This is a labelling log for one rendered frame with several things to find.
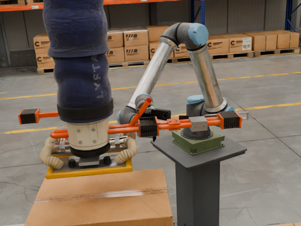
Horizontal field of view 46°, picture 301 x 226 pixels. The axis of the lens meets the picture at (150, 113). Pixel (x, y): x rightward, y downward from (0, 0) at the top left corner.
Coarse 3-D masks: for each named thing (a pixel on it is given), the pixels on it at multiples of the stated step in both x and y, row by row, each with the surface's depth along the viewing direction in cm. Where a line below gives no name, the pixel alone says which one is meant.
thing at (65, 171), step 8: (72, 160) 141; (104, 160) 141; (112, 160) 144; (128, 160) 145; (48, 168) 142; (64, 168) 140; (72, 168) 140; (80, 168) 139; (88, 168) 139; (96, 168) 139; (104, 168) 139; (112, 168) 139; (120, 168) 139; (128, 168) 139; (48, 176) 137; (56, 176) 137; (64, 176) 137; (72, 176) 138
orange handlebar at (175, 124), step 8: (48, 112) 170; (56, 112) 170; (168, 120) 151; (176, 120) 149; (184, 120) 151; (208, 120) 152; (216, 120) 149; (120, 128) 146; (128, 128) 146; (136, 128) 146; (160, 128) 147; (168, 128) 147; (176, 128) 148; (56, 136) 144; (64, 136) 144
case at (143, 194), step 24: (48, 192) 163; (72, 192) 162; (96, 192) 161; (120, 192) 160; (144, 192) 159; (48, 216) 146; (72, 216) 145; (96, 216) 144; (120, 216) 143; (144, 216) 142; (168, 216) 142
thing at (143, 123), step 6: (138, 120) 148; (144, 120) 152; (150, 120) 151; (156, 120) 147; (138, 126) 145; (144, 126) 144; (150, 126) 144; (156, 126) 144; (138, 132) 148; (144, 132) 145; (150, 132) 145; (156, 132) 145
